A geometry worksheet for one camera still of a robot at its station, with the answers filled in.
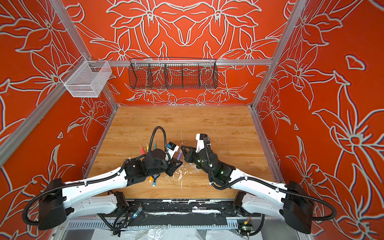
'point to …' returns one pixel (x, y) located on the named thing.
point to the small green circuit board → (245, 225)
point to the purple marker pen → (179, 155)
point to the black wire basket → (173, 73)
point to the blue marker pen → (154, 183)
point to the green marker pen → (155, 145)
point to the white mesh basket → (88, 80)
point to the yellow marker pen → (147, 147)
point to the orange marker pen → (150, 179)
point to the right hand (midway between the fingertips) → (177, 149)
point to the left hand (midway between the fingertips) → (181, 161)
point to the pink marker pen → (142, 150)
